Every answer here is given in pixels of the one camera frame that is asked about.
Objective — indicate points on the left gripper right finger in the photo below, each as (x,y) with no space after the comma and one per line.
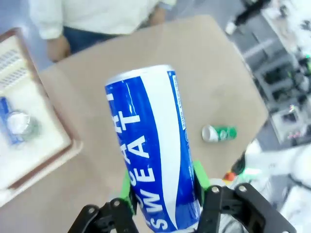
(228,208)

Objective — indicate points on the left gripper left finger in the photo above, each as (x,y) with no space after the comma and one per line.
(126,204)

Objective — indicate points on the blue Pocari Sweat can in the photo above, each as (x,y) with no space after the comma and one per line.
(150,145)
(5,116)

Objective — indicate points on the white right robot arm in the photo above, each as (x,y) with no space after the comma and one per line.
(279,160)

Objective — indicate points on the person's right forearm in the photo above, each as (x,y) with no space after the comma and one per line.
(46,21)

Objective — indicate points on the cream plastic shopping basket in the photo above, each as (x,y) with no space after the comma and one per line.
(31,145)

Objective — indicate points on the person's right hand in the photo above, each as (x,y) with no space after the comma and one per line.
(58,48)

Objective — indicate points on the person's left hand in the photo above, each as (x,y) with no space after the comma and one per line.
(160,15)

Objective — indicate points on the person in cream jacket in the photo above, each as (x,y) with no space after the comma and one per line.
(97,14)

